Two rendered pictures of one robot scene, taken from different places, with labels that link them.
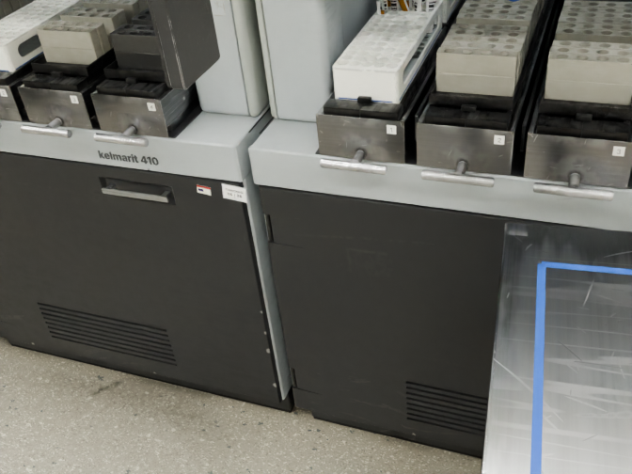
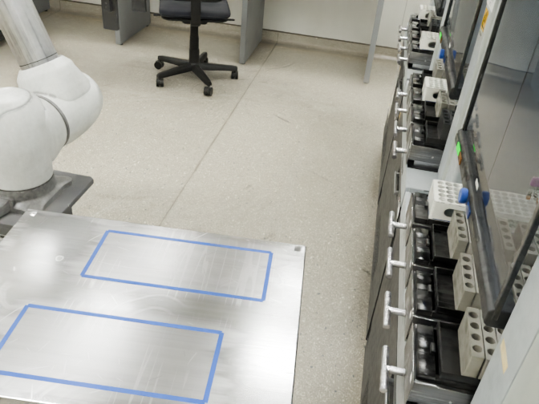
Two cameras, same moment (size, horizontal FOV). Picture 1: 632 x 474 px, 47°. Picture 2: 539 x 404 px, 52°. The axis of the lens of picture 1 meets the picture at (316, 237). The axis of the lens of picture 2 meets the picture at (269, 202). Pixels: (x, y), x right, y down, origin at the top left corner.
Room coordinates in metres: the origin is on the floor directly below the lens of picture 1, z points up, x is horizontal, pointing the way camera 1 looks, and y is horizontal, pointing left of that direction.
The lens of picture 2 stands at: (0.30, -1.07, 1.54)
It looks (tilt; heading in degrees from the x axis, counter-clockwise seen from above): 34 degrees down; 74
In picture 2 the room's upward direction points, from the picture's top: 6 degrees clockwise
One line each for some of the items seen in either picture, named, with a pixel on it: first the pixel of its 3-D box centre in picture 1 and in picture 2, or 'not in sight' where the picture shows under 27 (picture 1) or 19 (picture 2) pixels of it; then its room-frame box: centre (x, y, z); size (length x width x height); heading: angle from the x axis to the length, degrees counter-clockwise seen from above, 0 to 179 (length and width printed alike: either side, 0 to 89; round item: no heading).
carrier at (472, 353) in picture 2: not in sight; (470, 343); (0.82, -0.53, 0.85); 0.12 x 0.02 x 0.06; 65
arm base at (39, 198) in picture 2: not in sight; (18, 187); (0.00, 0.21, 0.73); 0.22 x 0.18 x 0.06; 66
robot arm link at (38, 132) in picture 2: not in sight; (16, 134); (0.01, 0.24, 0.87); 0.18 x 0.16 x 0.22; 59
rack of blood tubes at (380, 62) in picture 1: (392, 49); (494, 212); (1.10, -0.16, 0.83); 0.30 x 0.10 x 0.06; 155
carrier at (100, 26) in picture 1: (79, 39); (448, 107); (1.26, 0.38, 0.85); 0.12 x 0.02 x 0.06; 65
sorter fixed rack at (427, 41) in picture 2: not in sight; (455, 46); (1.62, 0.99, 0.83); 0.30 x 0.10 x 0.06; 156
